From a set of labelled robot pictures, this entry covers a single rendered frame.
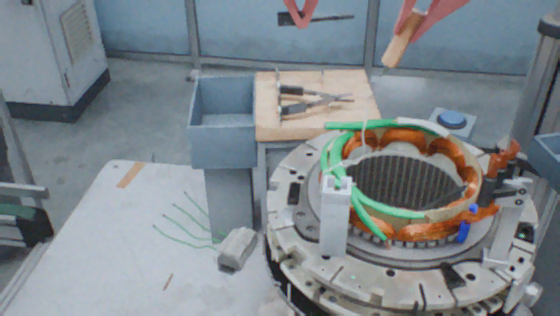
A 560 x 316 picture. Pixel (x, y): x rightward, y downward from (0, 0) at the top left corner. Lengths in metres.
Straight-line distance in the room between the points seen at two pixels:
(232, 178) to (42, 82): 2.11
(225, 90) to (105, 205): 0.37
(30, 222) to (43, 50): 1.69
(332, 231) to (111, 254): 0.60
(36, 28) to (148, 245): 1.88
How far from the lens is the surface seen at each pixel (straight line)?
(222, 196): 0.96
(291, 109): 0.83
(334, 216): 0.54
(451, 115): 0.94
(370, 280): 0.57
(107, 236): 1.10
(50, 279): 1.06
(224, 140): 0.85
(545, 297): 0.97
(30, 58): 2.91
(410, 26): 0.55
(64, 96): 2.93
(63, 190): 2.56
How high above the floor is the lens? 1.52
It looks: 37 degrees down
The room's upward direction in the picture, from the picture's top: 1 degrees counter-clockwise
